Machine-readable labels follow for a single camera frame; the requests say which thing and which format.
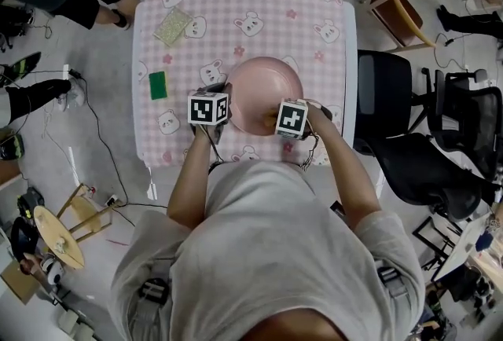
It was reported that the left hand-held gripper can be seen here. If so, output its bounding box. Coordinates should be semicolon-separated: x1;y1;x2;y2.
187;82;233;145

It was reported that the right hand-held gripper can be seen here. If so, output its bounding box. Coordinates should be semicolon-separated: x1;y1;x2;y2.
274;97;311;141

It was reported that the big pink plate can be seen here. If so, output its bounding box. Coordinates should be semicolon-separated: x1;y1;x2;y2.
226;55;306;137

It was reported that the person's right forearm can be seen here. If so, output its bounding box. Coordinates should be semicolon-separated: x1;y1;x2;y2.
306;98;382;230

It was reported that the person's left forearm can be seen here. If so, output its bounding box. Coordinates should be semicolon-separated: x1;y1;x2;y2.
167;133;215;230

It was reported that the green yellow sponge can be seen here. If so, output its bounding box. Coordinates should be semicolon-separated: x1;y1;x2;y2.
148;70;168;101

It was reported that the pink checkered tablecloth table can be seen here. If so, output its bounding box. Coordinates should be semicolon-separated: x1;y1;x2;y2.
131;0;358;175

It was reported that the pink checked bunny tablecloth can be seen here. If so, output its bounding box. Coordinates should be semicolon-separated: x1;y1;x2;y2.
135;0;349;170

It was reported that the black padded office chair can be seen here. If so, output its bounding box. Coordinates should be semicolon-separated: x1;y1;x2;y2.
352;49;496;223

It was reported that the person's white shirt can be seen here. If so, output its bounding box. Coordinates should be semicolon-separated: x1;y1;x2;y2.
109;160;428;341

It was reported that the wooden chair with brown seat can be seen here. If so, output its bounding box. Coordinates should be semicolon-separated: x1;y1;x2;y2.
359;0;438;54

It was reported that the black mesh office chair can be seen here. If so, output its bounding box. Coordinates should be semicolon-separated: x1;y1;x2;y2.
422;68;503;182

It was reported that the black object with green stripes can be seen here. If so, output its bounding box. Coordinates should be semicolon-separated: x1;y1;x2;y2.
0;51;42;88

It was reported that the person's head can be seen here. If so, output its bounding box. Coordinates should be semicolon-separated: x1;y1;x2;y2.
241;307;349;341

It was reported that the white desk with black legs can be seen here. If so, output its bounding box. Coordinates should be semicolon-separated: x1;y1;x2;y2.
434;209;492;281

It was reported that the round wooden stool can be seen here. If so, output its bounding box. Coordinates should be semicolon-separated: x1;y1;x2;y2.
32;204;86;270

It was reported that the white black round device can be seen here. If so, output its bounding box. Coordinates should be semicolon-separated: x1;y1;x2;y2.
41;255;66;288

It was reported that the brown cardboard sheet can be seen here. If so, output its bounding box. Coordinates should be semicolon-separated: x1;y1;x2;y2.
0;260;40;305

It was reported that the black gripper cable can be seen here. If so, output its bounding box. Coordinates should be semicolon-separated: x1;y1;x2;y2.
300;129;321;171
196;125;227;175

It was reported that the black power adapter cable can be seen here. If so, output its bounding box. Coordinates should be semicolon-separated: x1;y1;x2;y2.
67;67;170;211

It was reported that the wooden frame stool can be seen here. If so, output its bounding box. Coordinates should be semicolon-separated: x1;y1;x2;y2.
56;181;115;243

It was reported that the grey harness strap with buckle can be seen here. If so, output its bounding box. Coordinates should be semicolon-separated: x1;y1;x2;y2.
375;266;406;285
137;278;170;307

